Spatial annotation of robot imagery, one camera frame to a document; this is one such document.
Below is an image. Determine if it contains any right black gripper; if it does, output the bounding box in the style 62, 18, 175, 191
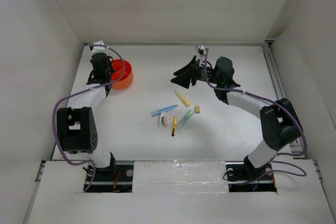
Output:
171, 56, 221, 89

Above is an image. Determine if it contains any yellow highlighter marker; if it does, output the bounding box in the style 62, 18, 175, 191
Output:
174, 90, 191, 107

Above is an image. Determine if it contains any tan eraser block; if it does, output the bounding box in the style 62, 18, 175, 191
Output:
194, 106, 200, 114

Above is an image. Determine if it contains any green highlighter marker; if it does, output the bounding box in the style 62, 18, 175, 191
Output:
178, 110, 194, 127

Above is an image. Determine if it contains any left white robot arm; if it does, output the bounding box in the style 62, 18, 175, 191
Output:
56, 52, 117, 180

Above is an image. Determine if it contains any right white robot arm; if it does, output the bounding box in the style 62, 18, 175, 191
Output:
171, 56, 304, 186

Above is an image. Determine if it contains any orange round divided container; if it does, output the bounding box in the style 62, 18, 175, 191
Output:
111, 59, 133, 90

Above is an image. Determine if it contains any yellow black-tipped pen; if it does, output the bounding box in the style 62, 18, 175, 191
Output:
171, 116, 177, 136

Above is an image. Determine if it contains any blue pen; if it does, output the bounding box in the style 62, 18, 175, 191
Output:
151, 104, 178, 117

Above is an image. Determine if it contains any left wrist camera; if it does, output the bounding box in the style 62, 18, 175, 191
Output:
89, 40, 106, 54

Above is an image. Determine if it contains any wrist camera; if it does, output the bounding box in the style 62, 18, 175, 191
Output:
89, 40, 106, 54
195, 45, 206, 58

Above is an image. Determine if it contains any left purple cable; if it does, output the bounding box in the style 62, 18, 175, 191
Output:
51, 45, 125, 192

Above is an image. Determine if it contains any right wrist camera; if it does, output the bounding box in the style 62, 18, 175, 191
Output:
195, 45, 206, 58

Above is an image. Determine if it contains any aluminium rail frame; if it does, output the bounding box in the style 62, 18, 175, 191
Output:
264, 39, 322, 183

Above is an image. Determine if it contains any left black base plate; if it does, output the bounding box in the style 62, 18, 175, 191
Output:
86, 161, 134, 193

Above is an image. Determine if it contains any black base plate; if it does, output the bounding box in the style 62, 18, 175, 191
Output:
223, 162, 277, 193
86, 161, 134, 193

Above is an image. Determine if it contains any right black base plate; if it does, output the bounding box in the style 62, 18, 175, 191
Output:
223, 162, 277, 193

